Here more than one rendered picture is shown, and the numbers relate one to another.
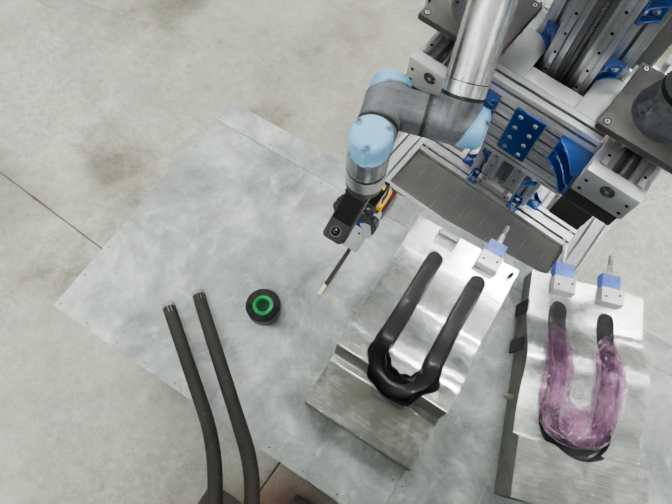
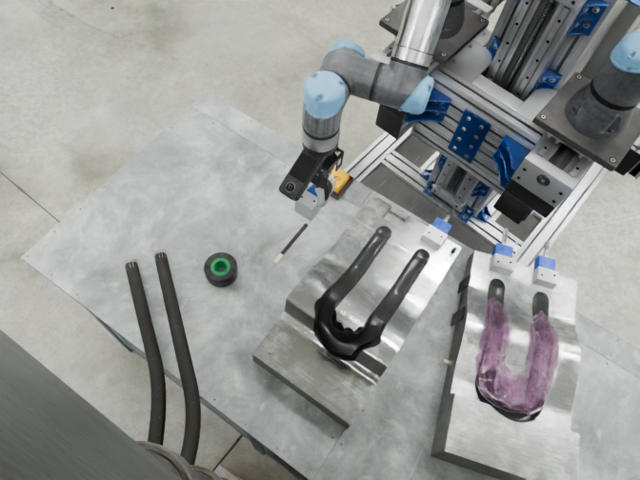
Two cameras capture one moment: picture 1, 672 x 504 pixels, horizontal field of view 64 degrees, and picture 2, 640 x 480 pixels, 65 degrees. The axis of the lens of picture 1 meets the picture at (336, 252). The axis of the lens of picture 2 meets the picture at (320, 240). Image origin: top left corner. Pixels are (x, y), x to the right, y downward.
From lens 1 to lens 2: 19 cm
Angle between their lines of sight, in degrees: 7
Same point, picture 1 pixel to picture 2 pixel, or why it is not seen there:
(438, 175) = (397, 187)
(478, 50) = (422, 19)
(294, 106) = (270, 124)
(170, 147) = not seen: hidden behind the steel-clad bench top
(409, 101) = (361, 65)
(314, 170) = (279, 154)
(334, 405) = (280, 359)
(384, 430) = (327, 386)
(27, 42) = (30, 53)
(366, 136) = (320, 88)
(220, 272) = (183, 237)
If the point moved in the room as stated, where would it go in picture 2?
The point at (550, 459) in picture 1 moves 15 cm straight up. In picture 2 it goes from (484, 417) to (513, 404)
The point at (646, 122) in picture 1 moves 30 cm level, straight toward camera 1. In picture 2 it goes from (577, 118) to (502, 184)
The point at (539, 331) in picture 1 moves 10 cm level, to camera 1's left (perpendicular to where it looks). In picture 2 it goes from (478, 303) to (436, 298)
